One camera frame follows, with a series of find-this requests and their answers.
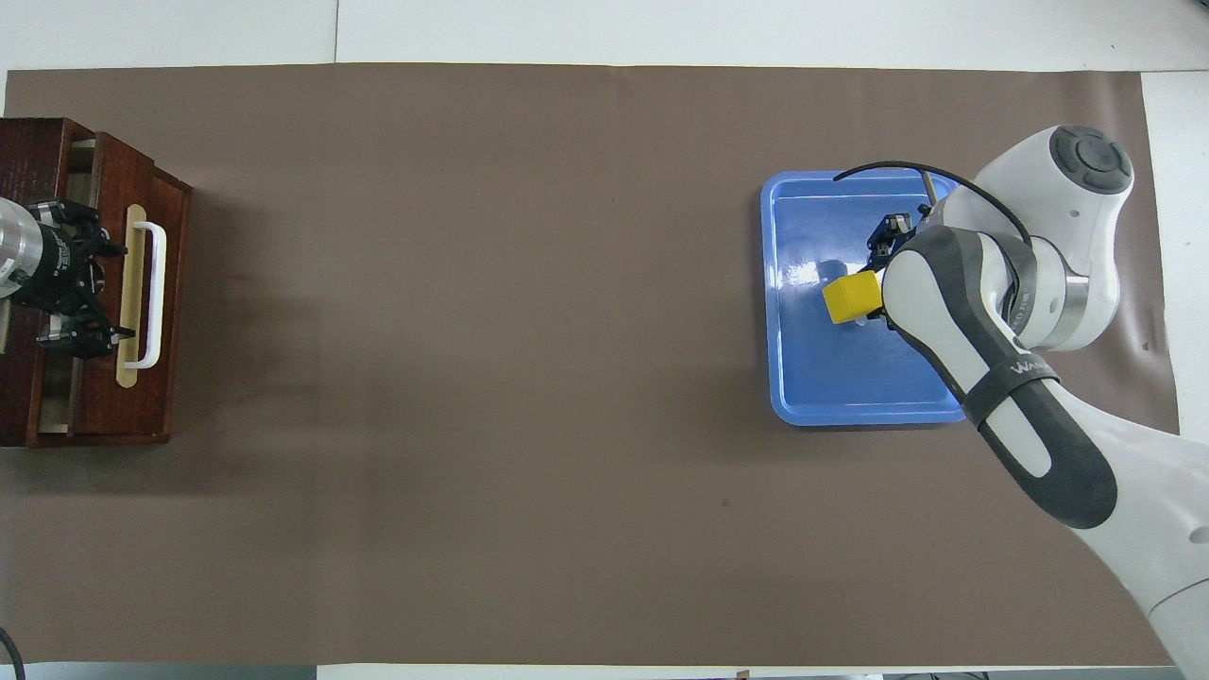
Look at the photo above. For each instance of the yellow cube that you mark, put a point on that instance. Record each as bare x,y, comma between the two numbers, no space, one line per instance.
853,297

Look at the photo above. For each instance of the blue plastic tray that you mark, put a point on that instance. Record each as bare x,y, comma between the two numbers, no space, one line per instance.
822,378

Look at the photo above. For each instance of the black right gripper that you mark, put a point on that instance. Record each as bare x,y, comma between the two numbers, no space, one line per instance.
911,227

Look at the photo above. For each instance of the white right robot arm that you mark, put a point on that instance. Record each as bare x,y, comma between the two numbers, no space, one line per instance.
1020,378

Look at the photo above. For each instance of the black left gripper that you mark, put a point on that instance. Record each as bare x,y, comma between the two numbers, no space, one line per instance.
66,264

